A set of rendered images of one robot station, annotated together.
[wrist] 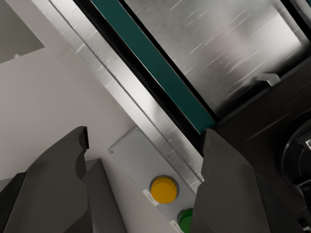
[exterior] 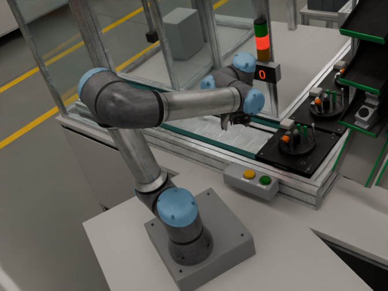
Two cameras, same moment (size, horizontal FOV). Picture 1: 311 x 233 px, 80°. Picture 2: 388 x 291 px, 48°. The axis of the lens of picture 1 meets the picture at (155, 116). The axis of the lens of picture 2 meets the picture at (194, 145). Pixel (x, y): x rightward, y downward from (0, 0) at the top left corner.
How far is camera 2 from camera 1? 165 cm
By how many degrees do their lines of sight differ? 65
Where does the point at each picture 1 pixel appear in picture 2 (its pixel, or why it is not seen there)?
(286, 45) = not seen: hidden behind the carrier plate
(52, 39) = (183, 170)
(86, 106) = (203, 186)
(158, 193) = (247, 174)
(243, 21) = (257, 137)
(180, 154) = (251, 165)
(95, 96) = (207, 182)
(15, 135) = not seen: hidden behind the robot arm
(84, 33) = (206, 146)
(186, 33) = (240, 145)
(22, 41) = not seen: outside the picture
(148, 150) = (238, 166)
